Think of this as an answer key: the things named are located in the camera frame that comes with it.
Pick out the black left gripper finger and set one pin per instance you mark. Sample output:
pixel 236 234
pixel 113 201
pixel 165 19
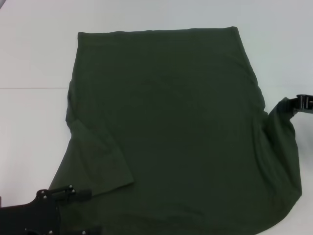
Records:
pixel 73 194
pixel 85 231

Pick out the dark green shirt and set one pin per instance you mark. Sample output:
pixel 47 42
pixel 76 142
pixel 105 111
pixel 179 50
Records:
pixel 166 110

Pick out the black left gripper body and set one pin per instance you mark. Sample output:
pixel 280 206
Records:
pixel 29 219

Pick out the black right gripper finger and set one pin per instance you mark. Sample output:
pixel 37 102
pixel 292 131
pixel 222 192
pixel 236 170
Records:
pixel 305 101

